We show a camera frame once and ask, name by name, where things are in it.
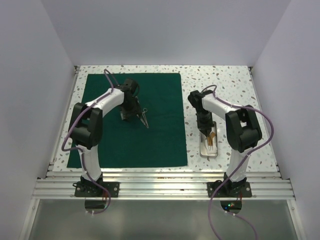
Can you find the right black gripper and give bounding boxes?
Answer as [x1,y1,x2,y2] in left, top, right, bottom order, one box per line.
[196,108,215,135]

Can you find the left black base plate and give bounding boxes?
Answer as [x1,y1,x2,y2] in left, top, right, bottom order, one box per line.
[72,181,120,198]

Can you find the tan adhesive bandage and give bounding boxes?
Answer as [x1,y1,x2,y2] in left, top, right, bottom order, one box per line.
[212,133,216,146]
[206,136,213,146]

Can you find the silver surgical forceps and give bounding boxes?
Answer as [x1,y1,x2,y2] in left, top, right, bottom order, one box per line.
[137,108,149,129]

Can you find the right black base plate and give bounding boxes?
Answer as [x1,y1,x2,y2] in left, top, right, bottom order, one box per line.
[206,180,253,198]

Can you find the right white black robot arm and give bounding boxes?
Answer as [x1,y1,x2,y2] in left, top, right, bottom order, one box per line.
[187,90,262,197]

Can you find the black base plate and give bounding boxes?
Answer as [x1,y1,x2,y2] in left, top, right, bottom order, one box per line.
[206,180,253,198]
[72,181,120,198]

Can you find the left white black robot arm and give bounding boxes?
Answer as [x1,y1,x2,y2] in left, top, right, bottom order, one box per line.
[67,78,142,197]

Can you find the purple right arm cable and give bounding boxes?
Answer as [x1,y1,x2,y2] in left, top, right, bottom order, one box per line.
[201,84,276,240]

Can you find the rectangular metal tray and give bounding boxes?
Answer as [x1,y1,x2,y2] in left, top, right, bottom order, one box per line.
[199,121,218,158]

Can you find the aluminium rail frame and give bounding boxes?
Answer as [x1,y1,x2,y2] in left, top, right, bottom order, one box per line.
[32,65,295,200]

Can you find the white gauze pad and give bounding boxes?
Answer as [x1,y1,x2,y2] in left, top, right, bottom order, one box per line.
[204,138,218,155]

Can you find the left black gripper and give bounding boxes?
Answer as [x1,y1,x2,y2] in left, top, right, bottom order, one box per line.
[118,96,142,122]

